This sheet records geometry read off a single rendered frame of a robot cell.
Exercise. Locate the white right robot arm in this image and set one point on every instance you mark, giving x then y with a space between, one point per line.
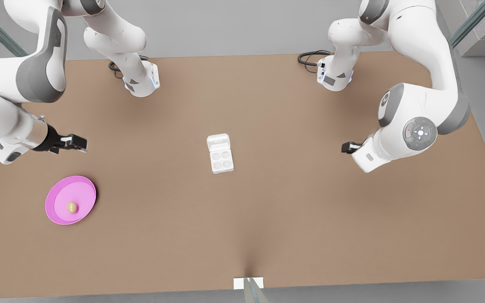
36 67

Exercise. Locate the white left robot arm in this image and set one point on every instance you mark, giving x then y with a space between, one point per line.
419 63

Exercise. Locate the beige egg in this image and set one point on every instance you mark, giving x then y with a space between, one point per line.
72 207

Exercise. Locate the white egg box base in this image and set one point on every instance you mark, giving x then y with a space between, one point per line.
222 161

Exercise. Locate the pink plate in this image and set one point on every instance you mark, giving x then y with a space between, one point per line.
59 202

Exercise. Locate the white frame post foot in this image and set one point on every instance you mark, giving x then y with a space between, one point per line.
238 283

